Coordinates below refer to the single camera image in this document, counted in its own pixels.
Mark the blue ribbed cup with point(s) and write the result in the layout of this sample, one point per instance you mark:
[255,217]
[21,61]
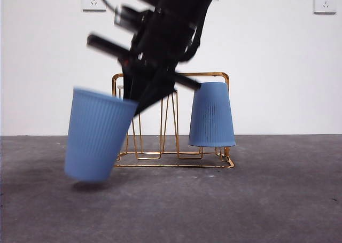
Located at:
[96,136]
[212,114]

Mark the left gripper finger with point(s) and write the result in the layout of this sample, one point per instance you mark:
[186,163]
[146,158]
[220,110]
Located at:
[155,93]
[131,85]

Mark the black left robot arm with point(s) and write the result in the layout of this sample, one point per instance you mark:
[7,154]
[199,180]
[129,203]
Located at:
[171,26]

